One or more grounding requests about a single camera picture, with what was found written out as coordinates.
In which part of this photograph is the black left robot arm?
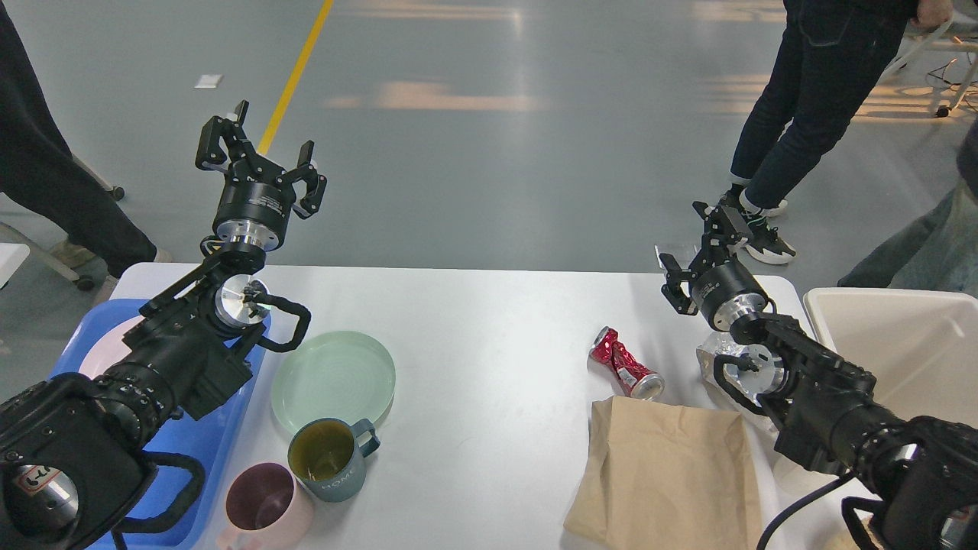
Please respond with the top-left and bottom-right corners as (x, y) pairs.
(1, 101), (327, 549)

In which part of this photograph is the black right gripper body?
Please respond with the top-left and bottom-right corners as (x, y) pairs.
(689, 260), (771, 333)

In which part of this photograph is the green plate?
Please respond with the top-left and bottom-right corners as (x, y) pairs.
(271, 331), (396, 435)

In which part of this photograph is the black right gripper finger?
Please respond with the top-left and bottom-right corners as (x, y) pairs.
(692, 202), (753, 270)
(659, 254), (699, 315)

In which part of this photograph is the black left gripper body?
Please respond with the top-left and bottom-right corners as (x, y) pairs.
(211, 170), (296, 253)

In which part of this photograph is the beige plastic bin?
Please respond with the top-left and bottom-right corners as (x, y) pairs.
(803, 286), (977, 427)

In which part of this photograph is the person at edge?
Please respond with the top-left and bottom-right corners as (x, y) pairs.
(1, 8), (172, 303)
(836, 123), (977, 297)

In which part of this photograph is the person at right edge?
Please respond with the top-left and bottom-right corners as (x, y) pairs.
(836, 123), (977, 297)

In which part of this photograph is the white side table corner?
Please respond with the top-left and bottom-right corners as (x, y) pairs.
(0, 242), (29, 289)

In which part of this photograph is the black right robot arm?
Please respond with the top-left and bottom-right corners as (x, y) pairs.
(659, 202), (977, 549)

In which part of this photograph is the crushed red soda can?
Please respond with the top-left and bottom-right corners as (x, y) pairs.
(589, 326), (665, 401)

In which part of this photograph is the dark teal mug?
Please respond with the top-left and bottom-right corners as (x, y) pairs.
(287, 418), (380, 503)

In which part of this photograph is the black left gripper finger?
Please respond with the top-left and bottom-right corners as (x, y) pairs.
(277, 141), (328, 219)
(195, 100), (264, 178)

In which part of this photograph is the pink mug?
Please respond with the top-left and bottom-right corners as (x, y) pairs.
(215, 462), (315, 549)

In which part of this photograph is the crumpled clear plastic wrapper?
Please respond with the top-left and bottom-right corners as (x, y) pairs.
(696, 332), (785, 438)

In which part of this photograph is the white chair frame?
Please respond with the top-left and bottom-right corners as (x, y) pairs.
(878, 10), (977, 119)

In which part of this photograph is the brown paper bag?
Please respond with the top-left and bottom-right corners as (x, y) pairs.
(565, 396), (762, 549)

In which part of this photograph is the blue plastic tray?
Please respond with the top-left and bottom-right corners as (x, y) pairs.
(49, 299), (265, 549)

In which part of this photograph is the person in dark jeans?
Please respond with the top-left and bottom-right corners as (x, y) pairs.
(721, 1), (954, 265)

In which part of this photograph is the person at left edge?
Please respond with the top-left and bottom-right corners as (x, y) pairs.
(1, 8), (172, 303)

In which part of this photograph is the pink plate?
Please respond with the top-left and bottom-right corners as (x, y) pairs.
(78, 315), (144, 380)

